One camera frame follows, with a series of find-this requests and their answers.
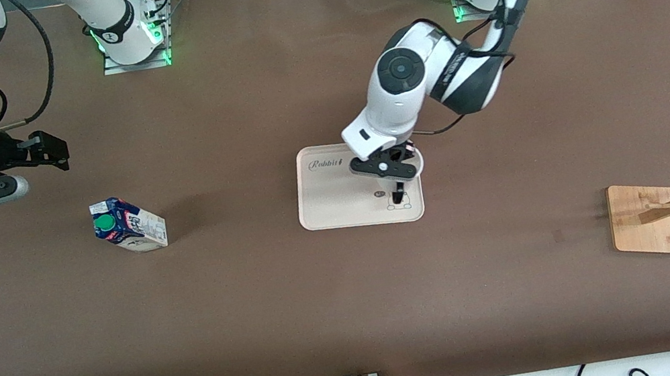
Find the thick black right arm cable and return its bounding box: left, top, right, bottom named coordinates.
left=0, top=0, right=64, bottom=132

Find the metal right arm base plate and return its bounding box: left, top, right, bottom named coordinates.
left=93, top=0, right=175, bottom=77

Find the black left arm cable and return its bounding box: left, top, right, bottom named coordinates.
left=396, top=3, right=528, bottom=138

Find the cream tray with rabbit print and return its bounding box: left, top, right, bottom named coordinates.
left=287, top=129, right=428, bottom=240

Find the blue white milk carton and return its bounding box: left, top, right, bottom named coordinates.
left=87, top=189, right=171, bottom=261

